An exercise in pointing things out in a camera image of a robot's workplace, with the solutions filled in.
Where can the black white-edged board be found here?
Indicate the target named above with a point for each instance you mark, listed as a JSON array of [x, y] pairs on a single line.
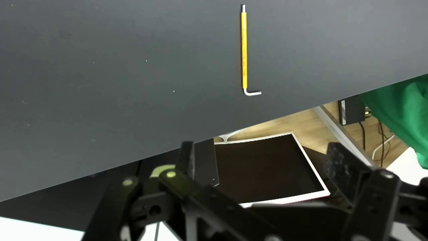
[[272, 169]]

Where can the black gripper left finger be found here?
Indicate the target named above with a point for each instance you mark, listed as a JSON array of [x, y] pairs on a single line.
[[200, 163]]

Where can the green cloth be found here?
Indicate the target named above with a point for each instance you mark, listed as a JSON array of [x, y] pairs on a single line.
[[403, 108]]

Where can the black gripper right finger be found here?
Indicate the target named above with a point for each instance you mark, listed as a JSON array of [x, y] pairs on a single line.
[[347, 172]]

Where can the black box under table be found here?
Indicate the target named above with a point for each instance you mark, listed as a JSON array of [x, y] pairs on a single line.
[[351, 111]]

